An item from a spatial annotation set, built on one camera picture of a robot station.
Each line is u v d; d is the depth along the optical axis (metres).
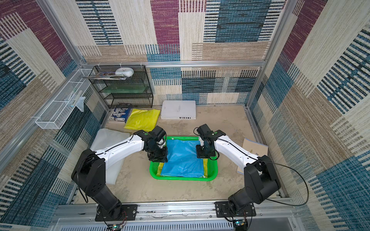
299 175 0.42
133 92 0.97
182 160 0.84
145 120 1.09
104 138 0.97
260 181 0.43
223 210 0.73
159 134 0.72
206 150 0.71
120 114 1.12
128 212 0.72
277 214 0.73
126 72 0.89
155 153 0.72
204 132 0.69
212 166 0.85
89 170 0.48
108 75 0.94
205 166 0.86
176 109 1.15
